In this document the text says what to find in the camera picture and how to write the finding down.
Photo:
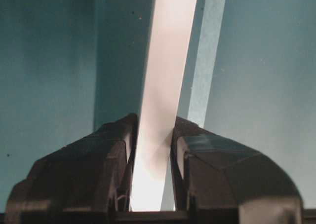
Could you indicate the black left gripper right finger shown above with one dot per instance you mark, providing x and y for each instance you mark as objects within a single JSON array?
[{"x": 220, "y": 181}]

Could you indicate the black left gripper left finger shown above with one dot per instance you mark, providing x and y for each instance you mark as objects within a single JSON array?
[{"x": 85, "y": 182}]

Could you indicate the pale wooden board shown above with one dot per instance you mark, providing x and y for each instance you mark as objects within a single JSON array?
[{"x": 170, "y": 33}]

